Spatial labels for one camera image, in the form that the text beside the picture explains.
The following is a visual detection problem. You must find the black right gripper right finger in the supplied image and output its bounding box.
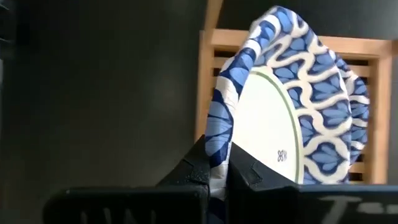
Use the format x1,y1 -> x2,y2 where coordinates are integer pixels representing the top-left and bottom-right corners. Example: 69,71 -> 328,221
226,142 -> 398,224

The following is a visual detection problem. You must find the blue white patterned paper bowl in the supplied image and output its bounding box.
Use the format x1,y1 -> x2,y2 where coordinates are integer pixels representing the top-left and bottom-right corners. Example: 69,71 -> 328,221
204,4 -> 371,224

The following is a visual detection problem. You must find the wooden slatted shelf rack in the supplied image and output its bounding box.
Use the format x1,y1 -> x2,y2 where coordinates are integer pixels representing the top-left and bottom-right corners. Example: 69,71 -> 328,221
194,0 -> 396,186

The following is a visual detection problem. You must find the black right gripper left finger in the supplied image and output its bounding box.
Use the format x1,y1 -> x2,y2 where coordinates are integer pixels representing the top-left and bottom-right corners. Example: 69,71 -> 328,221
42,136 -> 211,224

